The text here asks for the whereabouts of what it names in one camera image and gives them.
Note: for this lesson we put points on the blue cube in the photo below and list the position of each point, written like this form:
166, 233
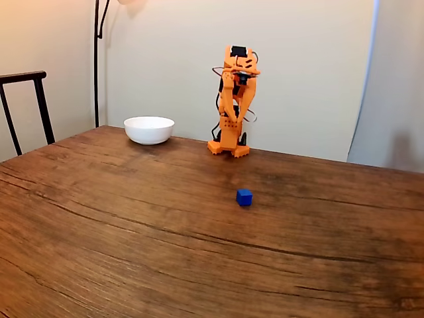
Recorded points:
244, 198

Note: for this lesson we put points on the white bowl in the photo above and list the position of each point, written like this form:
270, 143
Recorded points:
149, 132

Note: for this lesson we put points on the black floor lamp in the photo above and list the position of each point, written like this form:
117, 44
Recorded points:
96, 83

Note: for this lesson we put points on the black wooden chair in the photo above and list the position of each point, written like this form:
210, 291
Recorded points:
39, 99

